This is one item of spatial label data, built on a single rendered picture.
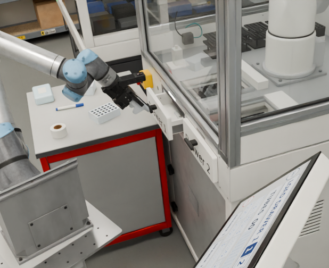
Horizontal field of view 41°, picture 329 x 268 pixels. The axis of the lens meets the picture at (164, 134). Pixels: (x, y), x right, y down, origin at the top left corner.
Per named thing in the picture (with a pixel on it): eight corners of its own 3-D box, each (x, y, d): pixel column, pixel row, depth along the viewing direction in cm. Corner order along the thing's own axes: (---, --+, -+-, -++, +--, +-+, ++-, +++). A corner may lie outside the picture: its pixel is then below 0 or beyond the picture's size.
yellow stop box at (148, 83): (143, 90, 212) (141, 76, 208) (139, 84, 218) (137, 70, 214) (153, 88, 213) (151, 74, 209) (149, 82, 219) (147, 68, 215)
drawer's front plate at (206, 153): (213, 184, 153) (212, 158, 147) (183, 141, 176) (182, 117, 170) (218, 182, 153) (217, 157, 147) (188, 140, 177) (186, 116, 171)
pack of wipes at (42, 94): (55, 101, 227) (52, 94, 225) (36, 106, 225) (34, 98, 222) (51, 90, 239) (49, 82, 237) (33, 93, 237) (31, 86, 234)
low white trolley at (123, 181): (71, 271, 230) (34, 153, 189) (57, 198, 280) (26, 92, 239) (175, 239, 243) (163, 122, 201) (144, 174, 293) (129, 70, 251)
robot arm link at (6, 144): (-14, 169, 134) (-32, 131, 136) (-3, 175, 148) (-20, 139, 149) (24, 151, 137) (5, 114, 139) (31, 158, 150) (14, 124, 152)
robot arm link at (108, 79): (107, 63, 172) (112, 70, 165) (115, 70, 174) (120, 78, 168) (93, 76, 173) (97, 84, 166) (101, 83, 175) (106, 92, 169)
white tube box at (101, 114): (98, 124, 204) (97, 117, 202) (89, 118, 210) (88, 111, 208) (121, 114, 210) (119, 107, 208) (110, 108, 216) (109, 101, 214)
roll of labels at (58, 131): (70, 132, 200) (68, 125, 198) (58, 140, 196) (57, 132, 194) (60, 128, 204) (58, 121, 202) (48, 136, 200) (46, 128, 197)
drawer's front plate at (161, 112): (169, 141, 177) (166, 118, 171) (148, 109, 201) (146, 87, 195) (173, 140, 177) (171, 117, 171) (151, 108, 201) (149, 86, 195)
